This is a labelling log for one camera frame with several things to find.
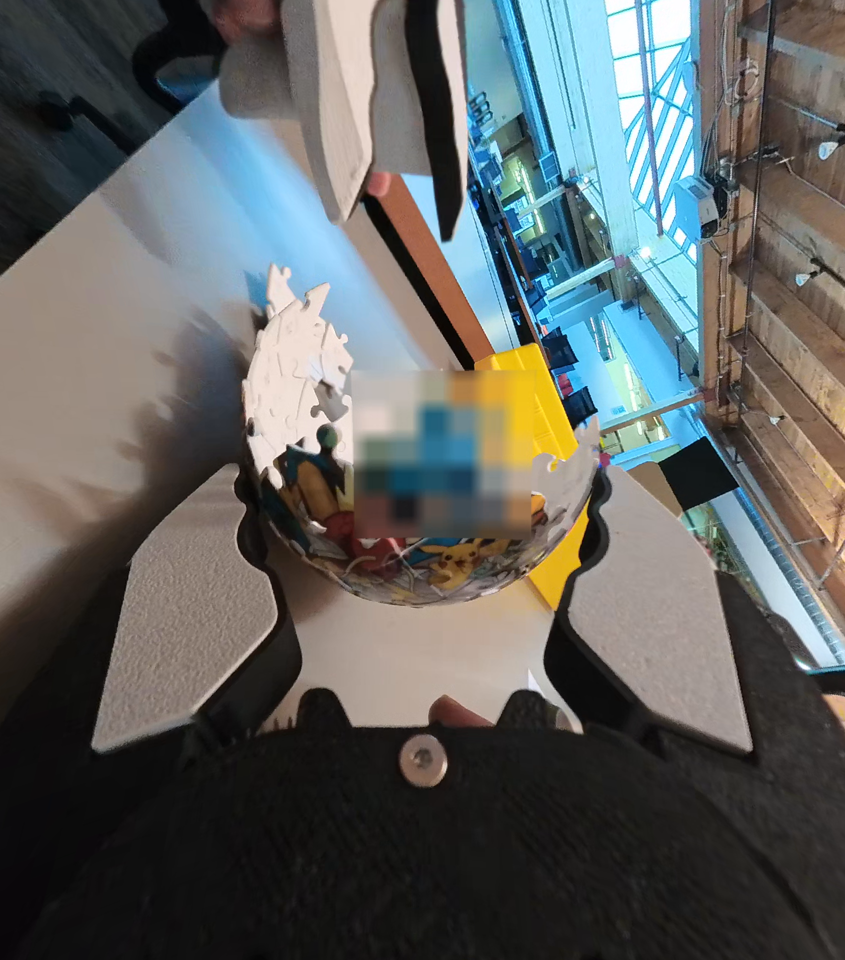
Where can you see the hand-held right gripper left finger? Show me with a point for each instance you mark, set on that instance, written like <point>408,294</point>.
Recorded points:
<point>190,600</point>

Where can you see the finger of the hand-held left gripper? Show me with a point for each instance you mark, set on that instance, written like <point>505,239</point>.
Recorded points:
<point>411,90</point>
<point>340,90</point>

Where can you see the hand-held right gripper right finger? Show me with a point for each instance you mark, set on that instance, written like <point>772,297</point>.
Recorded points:
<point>655,600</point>

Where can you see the cartoon print puzzle ball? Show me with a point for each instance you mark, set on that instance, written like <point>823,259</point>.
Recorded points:
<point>295,375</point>

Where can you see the person's left hand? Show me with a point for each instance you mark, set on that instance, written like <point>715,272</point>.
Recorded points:
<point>242,19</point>

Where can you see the person's right hand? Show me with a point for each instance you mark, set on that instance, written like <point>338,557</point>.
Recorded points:
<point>460,712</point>

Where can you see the cardboard box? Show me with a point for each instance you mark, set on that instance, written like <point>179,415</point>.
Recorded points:
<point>655,487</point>

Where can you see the black monitor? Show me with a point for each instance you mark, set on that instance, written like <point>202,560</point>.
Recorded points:
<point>700,472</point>

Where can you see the wooden edged desk divider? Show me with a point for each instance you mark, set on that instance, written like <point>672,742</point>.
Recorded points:
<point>422,255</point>

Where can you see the yellow plastic bin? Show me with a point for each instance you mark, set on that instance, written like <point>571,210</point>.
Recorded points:
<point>559,424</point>

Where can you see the black office chair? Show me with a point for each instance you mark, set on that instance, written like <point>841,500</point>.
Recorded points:
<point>85,112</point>

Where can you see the white wall unit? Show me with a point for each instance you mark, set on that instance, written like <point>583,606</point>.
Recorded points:
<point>696,206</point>

